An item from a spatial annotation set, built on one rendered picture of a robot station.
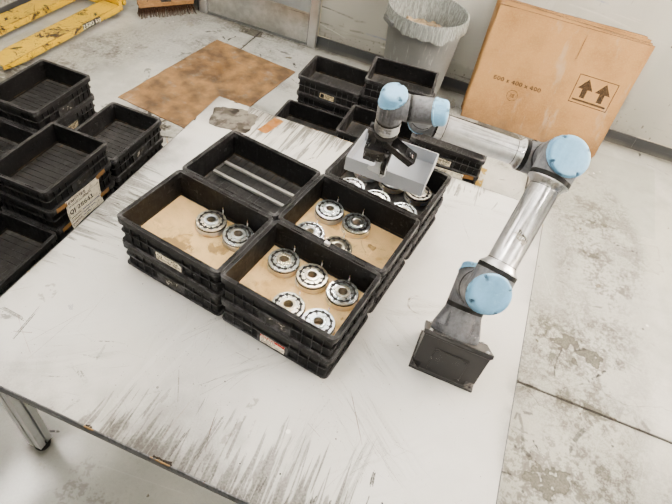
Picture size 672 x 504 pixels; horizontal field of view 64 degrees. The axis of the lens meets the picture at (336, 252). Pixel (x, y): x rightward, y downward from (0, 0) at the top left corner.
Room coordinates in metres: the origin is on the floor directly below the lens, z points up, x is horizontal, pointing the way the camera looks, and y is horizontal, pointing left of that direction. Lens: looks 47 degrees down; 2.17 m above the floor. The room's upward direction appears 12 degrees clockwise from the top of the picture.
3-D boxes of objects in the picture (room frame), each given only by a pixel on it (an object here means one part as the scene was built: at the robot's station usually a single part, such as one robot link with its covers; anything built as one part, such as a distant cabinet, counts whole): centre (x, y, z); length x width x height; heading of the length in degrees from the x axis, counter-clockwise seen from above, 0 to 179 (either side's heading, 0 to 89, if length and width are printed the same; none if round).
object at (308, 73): (3.04, 0.21, 0.31); 0.40 x 0.30 x 0.34; 77
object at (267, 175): (1.47, 0.35, 0.87); 0.40 x 0.30 x 0.11; 69
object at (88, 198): (1.65, 1.14, 0.41); 0.31 x 0.02 x 0.16; 167
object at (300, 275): (1.11, 0.06, 0.86); 0.10 x 0.10 x 0.01
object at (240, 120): (2.07, 0.59, 0.71); 0.22 x 0.19 x 0.01; 77
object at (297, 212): (1.32, -0.03, 0.87); 0.40 x 0.30 x 0.11; 69
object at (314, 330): (1.04, 0.08, 0.92); 0.40 x 0.30 x 0.02; 69
